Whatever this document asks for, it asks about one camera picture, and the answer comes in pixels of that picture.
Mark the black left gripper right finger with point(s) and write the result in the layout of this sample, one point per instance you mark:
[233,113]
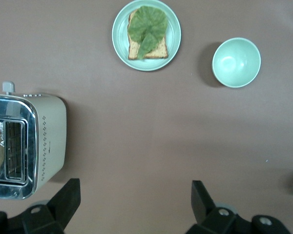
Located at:
[202,204]

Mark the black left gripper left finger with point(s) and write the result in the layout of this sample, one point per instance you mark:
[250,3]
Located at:
[63,202]

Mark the beige and chrome toaster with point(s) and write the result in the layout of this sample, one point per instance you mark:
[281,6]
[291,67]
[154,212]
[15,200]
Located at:
[51,136]

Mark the grey toaster lever knob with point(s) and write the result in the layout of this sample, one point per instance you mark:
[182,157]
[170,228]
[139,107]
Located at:
[8,87]

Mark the pale green bowl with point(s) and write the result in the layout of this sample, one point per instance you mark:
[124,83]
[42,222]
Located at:
[235,63]

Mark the toasted bread slice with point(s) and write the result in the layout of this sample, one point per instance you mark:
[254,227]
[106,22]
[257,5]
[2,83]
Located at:
[158,51]

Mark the pale green round plate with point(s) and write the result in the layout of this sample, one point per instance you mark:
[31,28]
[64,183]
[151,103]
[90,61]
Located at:
[173,34]

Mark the green lettuce leaf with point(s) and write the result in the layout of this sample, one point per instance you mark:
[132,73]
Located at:
[147,23]

